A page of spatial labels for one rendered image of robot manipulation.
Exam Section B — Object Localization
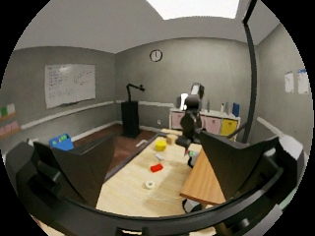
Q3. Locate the wooden platform dolly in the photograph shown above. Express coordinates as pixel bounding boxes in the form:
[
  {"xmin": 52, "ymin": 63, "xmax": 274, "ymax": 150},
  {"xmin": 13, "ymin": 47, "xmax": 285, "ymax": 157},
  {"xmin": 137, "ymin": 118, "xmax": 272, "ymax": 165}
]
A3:
[{"xmin": 179, "ymin": 147, "xmax": 225, "ymax": 213}]

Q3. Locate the beige roll of masking tape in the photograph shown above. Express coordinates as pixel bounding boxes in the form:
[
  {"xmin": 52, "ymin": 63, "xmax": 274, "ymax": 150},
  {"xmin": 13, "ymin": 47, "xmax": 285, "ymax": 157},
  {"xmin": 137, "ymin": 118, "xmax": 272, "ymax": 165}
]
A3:
[{"xmin": 146, "ymin": 181, "xmax": 155, "ymax": 190}]

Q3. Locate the red toy brick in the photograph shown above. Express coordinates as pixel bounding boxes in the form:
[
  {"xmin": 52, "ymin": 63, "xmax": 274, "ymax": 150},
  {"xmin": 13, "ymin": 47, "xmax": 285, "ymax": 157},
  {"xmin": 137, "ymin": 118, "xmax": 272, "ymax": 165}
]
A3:
[{"xmin": 150, "ymin": 163, "xmax": 163, "ymax": 173}]

